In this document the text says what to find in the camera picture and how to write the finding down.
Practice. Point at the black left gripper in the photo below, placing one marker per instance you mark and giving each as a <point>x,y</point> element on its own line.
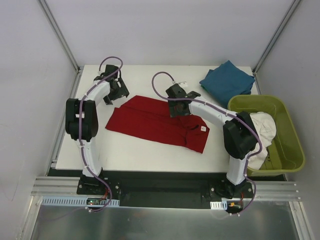
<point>121,88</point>

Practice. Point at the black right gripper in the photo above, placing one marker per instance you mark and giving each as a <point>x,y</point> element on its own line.
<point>178,109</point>

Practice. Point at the red t-shirt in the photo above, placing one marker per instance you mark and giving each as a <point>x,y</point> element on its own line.
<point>149,119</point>

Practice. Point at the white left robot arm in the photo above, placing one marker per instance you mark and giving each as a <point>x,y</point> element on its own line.
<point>81,117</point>

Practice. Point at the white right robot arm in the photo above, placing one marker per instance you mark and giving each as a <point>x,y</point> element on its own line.
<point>239,133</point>

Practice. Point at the folded blue t-shirt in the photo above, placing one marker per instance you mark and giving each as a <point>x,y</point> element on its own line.
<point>227,81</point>

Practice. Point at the crumpled white t-shirt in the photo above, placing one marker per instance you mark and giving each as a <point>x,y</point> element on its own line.
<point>266,130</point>

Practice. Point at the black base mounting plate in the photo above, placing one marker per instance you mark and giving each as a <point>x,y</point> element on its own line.
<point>224,189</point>

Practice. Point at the green plastic basket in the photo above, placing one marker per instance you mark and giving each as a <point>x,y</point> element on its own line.
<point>285,154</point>

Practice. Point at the left aluminium frame post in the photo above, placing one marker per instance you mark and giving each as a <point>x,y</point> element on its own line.
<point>58,33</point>

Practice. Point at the aluminium frame post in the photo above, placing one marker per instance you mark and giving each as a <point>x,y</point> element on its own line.
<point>58,33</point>
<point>294,5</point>

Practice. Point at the right white cable duct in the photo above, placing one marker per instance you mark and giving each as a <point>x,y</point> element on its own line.
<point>219,205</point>

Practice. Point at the white cable duct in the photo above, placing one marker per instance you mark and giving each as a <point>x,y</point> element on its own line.
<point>67,201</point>
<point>219,205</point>

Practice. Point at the aluminium front frame rail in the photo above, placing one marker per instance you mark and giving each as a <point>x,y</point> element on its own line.
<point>261,191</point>

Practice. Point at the left white cable duct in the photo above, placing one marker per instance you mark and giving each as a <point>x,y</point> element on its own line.
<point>67,201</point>

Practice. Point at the right aluminium frame post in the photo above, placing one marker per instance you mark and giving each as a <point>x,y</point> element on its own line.
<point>294,5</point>

